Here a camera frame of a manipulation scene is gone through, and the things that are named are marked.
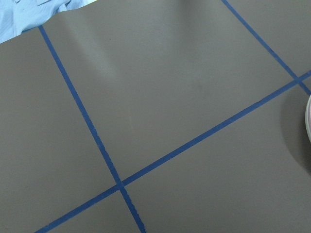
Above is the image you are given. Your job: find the pink plate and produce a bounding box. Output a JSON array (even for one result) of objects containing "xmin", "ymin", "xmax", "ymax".
[{"xmin": 305, "ymin": 96, "xmax": 311, "ymax": 141}]

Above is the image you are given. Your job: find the light blue cloth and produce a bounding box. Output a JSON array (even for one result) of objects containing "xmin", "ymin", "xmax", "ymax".
[{"xmin": 0, "ymin": 0, "xmax": 93, "ymax": 43}]

